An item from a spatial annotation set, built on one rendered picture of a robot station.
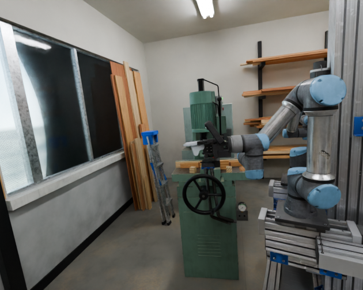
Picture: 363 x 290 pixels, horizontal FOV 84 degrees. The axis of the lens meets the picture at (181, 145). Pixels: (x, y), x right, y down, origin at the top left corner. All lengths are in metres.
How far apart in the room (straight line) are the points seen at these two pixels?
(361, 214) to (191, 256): 1.18
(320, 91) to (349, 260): 0.68
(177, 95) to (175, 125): 0.57
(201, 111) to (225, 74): 2.44
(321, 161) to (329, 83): 0.30
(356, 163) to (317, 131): 0.40
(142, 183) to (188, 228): 1.42
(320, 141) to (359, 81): 0.40
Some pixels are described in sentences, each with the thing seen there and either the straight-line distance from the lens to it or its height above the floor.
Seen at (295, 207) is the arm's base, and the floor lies 0.87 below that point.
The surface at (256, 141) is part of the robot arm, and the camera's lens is 0.87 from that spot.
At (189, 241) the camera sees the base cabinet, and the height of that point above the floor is 0.33.
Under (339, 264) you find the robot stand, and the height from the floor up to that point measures 0.70.
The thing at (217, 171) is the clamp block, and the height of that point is 0.94.
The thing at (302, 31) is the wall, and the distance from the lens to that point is 4.19.
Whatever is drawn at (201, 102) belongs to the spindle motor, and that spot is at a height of 1.42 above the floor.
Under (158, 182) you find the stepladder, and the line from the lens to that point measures 2.48.
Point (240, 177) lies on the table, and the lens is 1.55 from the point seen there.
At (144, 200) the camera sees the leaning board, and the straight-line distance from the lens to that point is 3.11.
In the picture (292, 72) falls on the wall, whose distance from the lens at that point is 4.04.
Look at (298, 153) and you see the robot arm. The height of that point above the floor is 1.02.
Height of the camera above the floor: 1.38
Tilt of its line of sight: 10 degrees down
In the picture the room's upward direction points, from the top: 5 degrees counter-clockwise
